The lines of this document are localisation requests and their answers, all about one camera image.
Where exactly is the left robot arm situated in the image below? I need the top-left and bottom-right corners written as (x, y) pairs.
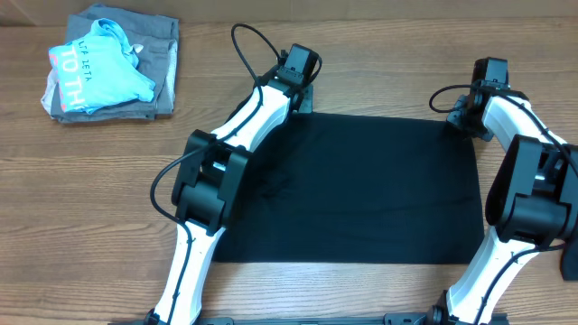
top-left (144, 64), bottom-right (321, 324)

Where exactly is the grey folded garment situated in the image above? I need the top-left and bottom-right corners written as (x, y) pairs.
top-left (41, 4), bottom-right (179, 124)

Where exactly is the black t-shirt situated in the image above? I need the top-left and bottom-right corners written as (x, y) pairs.
top-left (213, 113), bottom-right (484, 265)

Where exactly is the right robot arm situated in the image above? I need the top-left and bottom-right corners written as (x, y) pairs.
top-left (422, 86), bottom-right (577, 324)

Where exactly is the light blue printed shirt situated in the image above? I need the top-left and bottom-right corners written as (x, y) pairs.
top-left (49, 18), bottom-right (155, 114)

